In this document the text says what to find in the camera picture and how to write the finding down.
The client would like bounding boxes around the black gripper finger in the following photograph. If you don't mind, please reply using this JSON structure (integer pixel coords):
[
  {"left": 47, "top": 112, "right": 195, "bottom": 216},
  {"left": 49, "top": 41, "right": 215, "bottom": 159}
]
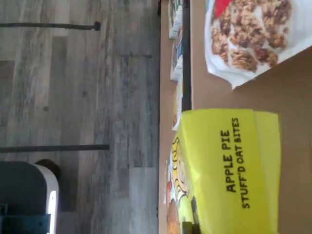
[{"left": 182, "top": 220, "right": 203, "bottom": 234}]

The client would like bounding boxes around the green Bobo's apple pie box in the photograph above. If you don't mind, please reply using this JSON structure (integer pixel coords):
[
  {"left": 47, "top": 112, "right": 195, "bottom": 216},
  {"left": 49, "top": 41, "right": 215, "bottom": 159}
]
[{"left": 165, "top": 109, "right": 283, "bottom": 234}]

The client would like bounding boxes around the yellow-banded granola box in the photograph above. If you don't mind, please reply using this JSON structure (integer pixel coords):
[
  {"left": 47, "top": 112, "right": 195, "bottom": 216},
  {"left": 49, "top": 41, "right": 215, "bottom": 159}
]
[{"left": 172, "top": 81, "right": 184, "bottom": 131}]

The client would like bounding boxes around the wooden shelf board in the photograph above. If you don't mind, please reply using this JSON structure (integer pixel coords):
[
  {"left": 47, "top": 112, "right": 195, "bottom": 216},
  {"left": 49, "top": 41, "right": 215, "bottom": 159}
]
[{"left": 190, "top": 0, "right": 312, "bottom": 234}]

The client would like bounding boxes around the blue-banded granola box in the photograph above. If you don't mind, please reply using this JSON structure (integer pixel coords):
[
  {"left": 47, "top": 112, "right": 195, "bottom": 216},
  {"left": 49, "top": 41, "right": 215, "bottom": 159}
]
[{"left": 170, "top": 40, "right": 184, "bottom": 82}]

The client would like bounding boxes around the black metal shelf unit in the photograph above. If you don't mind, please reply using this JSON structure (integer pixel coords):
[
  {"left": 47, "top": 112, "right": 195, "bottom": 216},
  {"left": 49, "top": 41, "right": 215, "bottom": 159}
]
[{"left": 156, "top": 0, "right": 193, "bottom": 112}]

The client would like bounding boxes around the green-banded granola box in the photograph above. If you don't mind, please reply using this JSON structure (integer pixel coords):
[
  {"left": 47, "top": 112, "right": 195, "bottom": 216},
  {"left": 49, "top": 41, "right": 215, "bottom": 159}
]
[{"left": 168, "top": 0, "right": 183, "bottom": 39}]

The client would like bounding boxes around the dark brown round object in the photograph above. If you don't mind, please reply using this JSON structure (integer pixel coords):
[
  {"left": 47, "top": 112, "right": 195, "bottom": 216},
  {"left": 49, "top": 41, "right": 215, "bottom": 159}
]
[{"left": 34, "top": 158, "right": 61, "bottom": 178}]

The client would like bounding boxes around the dark grey white-edged equipment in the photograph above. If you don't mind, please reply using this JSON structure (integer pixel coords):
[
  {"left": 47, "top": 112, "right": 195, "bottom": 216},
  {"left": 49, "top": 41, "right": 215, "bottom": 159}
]
[{"left": 0, "top": 160, "right": 60, "bottom": 234}]

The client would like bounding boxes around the red-label Purely Elizabeth granola bag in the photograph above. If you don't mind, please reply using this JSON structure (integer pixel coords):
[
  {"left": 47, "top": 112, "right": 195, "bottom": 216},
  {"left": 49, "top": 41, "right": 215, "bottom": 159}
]
[{"left": 204, "top": 0, "right": 312, "bottom": 90}]

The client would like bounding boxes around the black floor bar with knob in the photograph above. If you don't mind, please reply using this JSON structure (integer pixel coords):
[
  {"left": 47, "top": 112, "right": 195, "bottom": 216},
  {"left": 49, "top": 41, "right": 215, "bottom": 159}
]
[{"left": 0, "top": 21, "right": 102, "bottom": 32}]

